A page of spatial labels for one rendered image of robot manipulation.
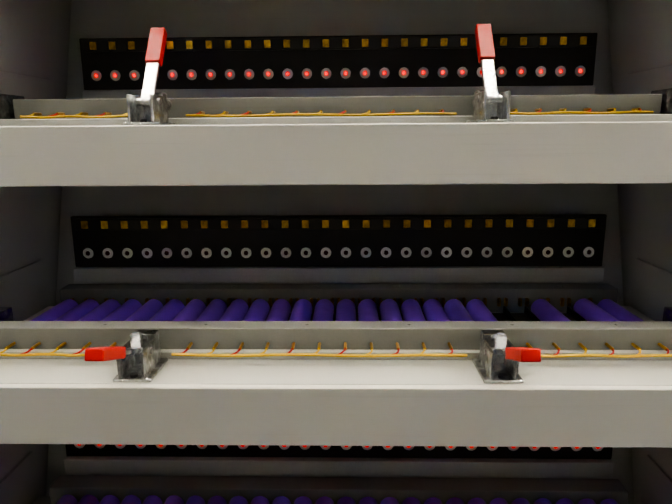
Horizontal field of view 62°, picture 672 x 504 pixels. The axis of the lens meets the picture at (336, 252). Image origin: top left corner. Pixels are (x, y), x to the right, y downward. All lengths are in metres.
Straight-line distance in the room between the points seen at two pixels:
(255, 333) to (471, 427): 0.18
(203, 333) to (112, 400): 0.08
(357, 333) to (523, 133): 0.20
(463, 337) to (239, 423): 0.18
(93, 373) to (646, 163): 0.44
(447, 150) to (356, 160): 0.07
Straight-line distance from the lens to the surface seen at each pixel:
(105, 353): 0.38
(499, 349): 0.41
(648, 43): 0.65
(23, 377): 0.48
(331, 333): 0.45
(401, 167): 0.42
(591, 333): 0.49
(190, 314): 0.52
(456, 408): 0.42
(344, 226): 0.56
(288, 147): 0.42
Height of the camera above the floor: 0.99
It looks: 6 degrees up
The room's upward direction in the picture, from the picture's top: straight up
